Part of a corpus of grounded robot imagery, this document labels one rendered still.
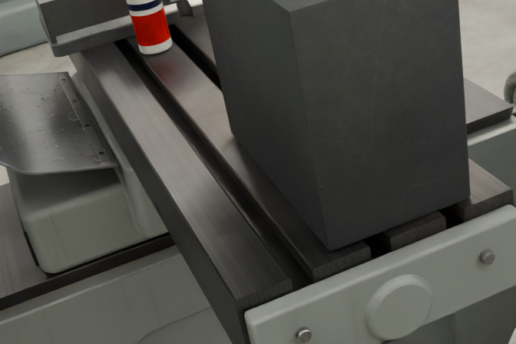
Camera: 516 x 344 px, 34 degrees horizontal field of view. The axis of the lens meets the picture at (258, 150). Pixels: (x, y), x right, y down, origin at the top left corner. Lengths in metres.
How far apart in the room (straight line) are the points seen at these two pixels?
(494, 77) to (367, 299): 2.34
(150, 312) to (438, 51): 0.60
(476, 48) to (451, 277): 2.52
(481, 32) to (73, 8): 2.36
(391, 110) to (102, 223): 0.50
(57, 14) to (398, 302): 0.62
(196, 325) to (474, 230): 0.55
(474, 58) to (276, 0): 2.54
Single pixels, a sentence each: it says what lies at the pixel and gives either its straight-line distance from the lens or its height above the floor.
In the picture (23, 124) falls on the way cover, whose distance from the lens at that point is 1.06.
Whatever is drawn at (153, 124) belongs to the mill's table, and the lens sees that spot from 0.84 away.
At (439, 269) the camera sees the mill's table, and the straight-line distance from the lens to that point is 0.63.
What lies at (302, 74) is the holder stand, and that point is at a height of 1.08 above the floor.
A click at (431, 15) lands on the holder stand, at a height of 1.09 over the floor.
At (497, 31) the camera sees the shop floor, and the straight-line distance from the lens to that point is 3.26.
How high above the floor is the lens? 1.30
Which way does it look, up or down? 29 degrees down
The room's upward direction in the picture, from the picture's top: 12 degrees counter-clockwise
